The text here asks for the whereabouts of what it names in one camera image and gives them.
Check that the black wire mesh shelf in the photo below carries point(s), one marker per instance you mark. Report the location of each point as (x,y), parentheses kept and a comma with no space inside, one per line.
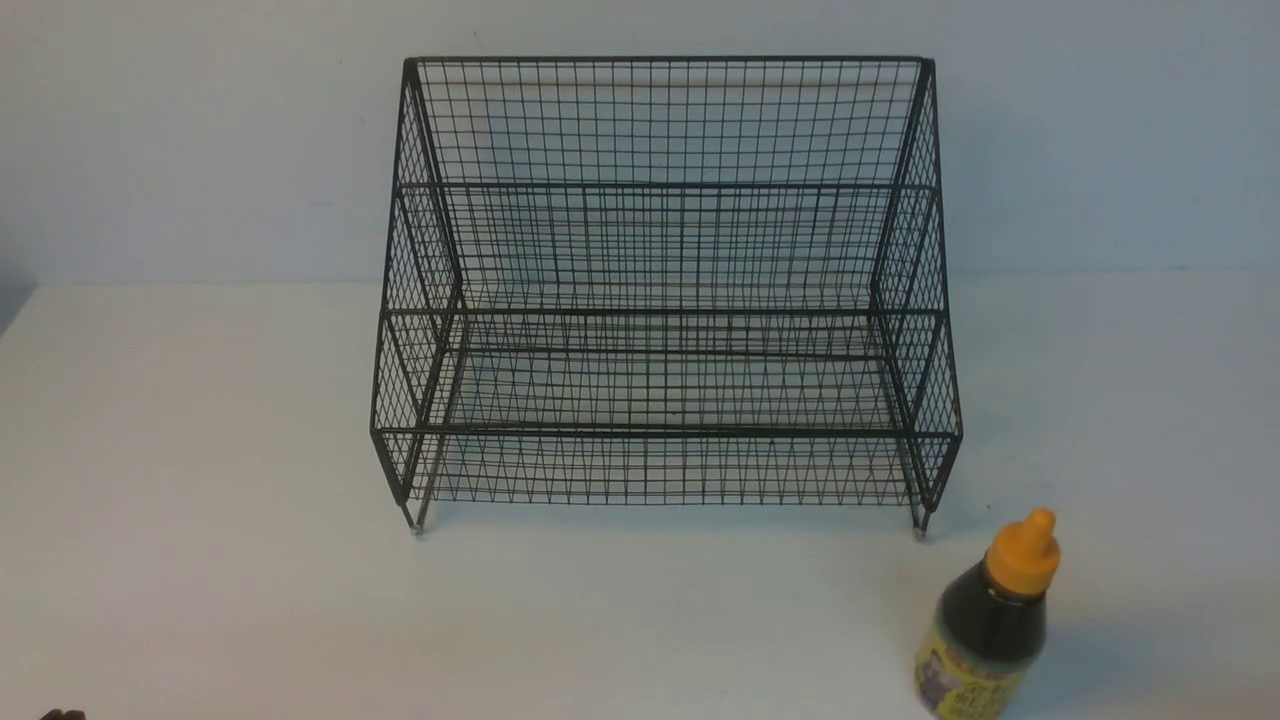
(667,280)

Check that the dark seasoning bottle yellow cap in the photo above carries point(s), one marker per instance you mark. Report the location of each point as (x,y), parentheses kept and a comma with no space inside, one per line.
(989,625)

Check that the small dark object at corner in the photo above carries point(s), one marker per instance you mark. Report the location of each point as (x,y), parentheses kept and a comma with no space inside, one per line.
(64,714)

